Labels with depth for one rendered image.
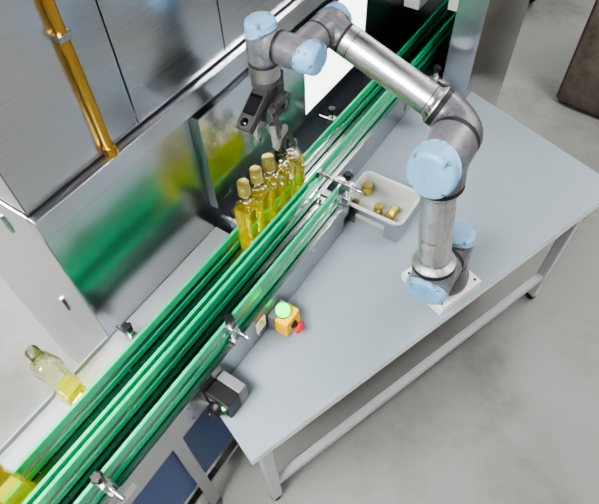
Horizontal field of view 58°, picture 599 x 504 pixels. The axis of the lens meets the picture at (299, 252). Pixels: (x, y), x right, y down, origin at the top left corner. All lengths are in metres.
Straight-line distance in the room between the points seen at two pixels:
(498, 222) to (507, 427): 0.89
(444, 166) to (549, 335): 1.64
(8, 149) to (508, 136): 1.78
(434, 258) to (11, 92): 0.99
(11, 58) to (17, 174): 0.21
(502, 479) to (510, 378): 0.43
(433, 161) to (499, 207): 0.89
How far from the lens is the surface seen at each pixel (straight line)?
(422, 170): 1.19
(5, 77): 1.08
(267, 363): 1.61
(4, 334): 2.89
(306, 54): 1.23
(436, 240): 1.36
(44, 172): 1.19
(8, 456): 1.57
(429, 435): 2.36
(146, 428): 1.40
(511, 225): 1.99
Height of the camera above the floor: 2.21
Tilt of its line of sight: 53 degrees down
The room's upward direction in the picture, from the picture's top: 3 degrees counter-clockwise
